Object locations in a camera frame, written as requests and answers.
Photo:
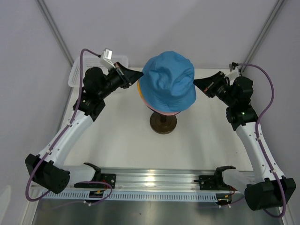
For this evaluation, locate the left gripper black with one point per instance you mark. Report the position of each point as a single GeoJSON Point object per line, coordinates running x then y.
{"type": "Point", "coordinates": [128, 77]}

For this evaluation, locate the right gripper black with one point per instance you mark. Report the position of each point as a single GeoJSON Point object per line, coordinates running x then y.
{"type": "Point", "coordinates": [208, 85]}

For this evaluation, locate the yellow bucket hat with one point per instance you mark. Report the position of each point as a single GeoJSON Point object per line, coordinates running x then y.
{"type": "Point", "coordinates": [138, 89]}

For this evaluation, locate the light blue bucket hat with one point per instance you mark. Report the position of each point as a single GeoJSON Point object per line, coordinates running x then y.
{"type": "Point", "coordinates": [167, 84]}

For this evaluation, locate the pink bucket hat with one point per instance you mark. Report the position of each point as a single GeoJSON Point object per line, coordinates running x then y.
{"type": "Point", "coordinates": [146, 102]}

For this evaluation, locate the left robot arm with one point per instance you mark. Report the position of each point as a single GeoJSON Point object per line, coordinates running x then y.
{"type": "Point", "coordinates": [47, 167]}

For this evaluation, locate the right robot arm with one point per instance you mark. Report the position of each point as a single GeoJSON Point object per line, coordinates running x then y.
{"type": "Point", "coordinates": [270, 188]}

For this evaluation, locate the white perforated plastic basket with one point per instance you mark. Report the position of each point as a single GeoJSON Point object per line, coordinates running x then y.
{"type": "Point", "coordinates": [90, 61]}

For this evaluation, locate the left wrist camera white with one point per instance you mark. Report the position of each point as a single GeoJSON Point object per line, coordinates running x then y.
{"type": "Point", "coordinates": [106, 59]}

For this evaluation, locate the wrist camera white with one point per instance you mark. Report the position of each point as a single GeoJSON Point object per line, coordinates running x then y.
{"type": "Point", "coordinates": [234, 71]}
{"type": "Point", "coordinates": [106, 59]}

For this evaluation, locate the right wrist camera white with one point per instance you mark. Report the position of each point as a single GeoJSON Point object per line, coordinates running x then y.
{"type": "Point", "coordinates": [234, 71]}

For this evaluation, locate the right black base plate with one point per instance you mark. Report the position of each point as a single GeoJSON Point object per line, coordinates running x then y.
{"type": "Point", "coordinates": [215, 181]}

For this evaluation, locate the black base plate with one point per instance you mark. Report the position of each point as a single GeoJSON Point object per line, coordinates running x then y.
{"type": "Point", "coordinates": [215, 181]}
{"type": "Point", "coordinates": [101, 181]}

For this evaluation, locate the aluminium mounting rail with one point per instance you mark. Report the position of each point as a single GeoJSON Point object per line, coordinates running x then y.
{"type": "Point", "coordinates": [140, 180]}

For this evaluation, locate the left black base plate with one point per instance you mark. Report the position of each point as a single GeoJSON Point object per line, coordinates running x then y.
{"type": "Point", "coordinates": [101, 181]}

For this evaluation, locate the right aluminium frame post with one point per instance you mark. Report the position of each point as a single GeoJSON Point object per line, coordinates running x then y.
{"type": "Point", "coordinates": [271, 18]}

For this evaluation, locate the white slotted cable duct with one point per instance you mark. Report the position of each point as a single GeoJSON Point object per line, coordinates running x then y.
{"type": "Point", "coordinates": [135, 196]}

